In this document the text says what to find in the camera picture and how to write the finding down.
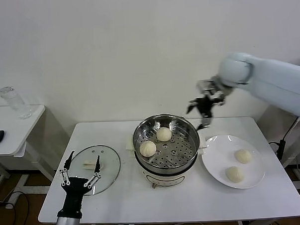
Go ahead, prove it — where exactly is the white cable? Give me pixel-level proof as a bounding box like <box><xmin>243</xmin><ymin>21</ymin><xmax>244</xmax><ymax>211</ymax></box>
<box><xmin>281</xmin><ymin>116</ymin><xmax>300</xmax><ymax>143</ymax></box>

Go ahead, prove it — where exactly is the white electric cooker base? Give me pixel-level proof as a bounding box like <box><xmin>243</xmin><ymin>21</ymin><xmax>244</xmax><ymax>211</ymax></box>
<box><xmin>128</xmin><ymin>146</ymin><xmax>208</xmax><ymax>191</ymax></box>

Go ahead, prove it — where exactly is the white side table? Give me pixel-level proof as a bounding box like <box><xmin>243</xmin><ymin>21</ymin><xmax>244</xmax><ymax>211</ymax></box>
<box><xmin>0</xmin><ymin>104</ymin><xmax>57</xmax><ymax>197</ymax></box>
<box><xmin>279</xmin><ymin>117</ymin><xmax>300</xmax><ymax>197</ymax></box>

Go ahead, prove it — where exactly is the round glass pot lid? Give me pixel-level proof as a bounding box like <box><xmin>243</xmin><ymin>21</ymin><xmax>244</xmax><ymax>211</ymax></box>
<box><xmin>64</xmin><ymin>144</ymin><xmax>123</xmax><ymax>197</ymax></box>

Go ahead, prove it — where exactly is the white steamed baozi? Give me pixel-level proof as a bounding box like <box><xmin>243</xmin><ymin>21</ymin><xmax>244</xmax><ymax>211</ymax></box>
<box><xmin>225</xmin><ymin>166</ymin><xmax>245</xmax><ymax>184</ymax></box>
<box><xmin>139</xmin><ymin>140</ymin><xmax>157</xmax><ymax>158</ymax></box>
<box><xmin>156</xmin><ymin>126</ymin><xmax>172</xmax><ymax>142</ymax></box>
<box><xmin>235</xmin><ymin>148</ymin><xmax>253</xmax><ymax>165</ymax></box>

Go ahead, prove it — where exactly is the stainless steel steamer basket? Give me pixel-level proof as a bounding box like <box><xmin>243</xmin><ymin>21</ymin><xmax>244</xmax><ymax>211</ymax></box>
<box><xmin>124</xmin><ymin>112</ymin><xmax>208</xmax><ymax>176</ymax></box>

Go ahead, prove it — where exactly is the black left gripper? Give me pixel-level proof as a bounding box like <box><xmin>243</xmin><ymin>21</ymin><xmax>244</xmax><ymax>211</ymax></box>
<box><xmin>54</xmin><ymin>149</ymin><xmax>104</xmax><ymax>219</ymax></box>

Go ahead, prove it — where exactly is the black floor cable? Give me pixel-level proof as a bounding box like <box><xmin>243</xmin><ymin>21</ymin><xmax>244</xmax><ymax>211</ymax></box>
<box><xmin>0</xmin><ymin>191</ymin><xmax>30</xmax><ymax>225</ymax></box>

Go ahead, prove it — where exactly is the white round plate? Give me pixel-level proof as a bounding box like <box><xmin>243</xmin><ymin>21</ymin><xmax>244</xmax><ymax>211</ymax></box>
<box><xmin>200</xmin><ymin>133</ymin><xmax>266</xmax><ymax>191</ymax></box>

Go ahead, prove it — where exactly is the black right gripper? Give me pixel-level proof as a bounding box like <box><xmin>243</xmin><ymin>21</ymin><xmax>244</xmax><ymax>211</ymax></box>
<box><xmin>185</xmin><ymin>94</ymin><xmax>216</xmax><ymax>131</ymax></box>

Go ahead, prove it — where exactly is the clear plastic water bottle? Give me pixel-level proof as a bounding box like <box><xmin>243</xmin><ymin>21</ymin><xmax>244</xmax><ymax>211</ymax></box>
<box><xmin>0</xmin><ymin>85</ymin><xmax>33</xmax><ymax>121</ymax></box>

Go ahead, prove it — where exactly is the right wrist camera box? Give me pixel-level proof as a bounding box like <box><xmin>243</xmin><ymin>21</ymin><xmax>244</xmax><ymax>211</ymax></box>
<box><xmin>197</xmin><ymin>79</ymin><xmax>221</xmax><ymax>97</ymax></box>

